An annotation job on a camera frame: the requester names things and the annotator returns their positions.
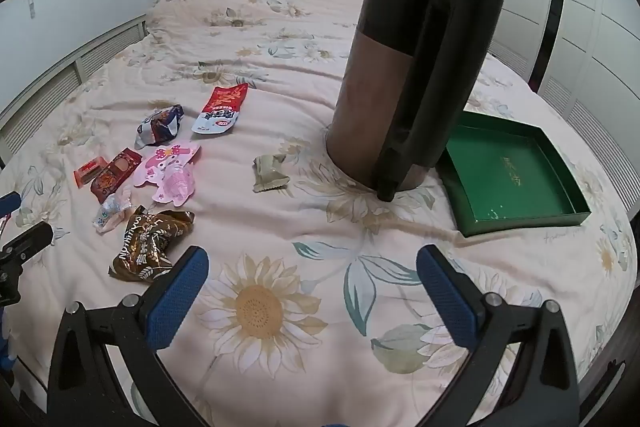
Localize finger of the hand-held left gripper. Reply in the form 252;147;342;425
0;223;54;264
0;192;22;219

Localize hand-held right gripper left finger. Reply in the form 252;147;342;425
47;246;231;427

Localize small red snack packet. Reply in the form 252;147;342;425
74;157;108;188

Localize red and white snack packet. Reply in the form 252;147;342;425
191;82;250;136

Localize pink cartoon candy packet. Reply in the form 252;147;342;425
131;142;202;208

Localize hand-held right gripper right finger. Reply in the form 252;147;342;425
415;245;581;427

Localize brown and gold snack packet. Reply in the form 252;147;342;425
109;205;196;283

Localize small green beige packet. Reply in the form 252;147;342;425
252;153;292;194

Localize brown thermos cup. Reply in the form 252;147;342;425
325;0;503;202

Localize green box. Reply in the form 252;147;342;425
435;109;592;239

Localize dark red snack packet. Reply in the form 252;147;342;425
90;148;143;204

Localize blue and white cookie packet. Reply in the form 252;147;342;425
134;103;185;150

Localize floral blanket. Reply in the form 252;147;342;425
0;0;638;427

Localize clear white candy wrapper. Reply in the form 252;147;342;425
91;186;135;235

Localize white slatted panel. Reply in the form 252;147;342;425
0;14;148;168

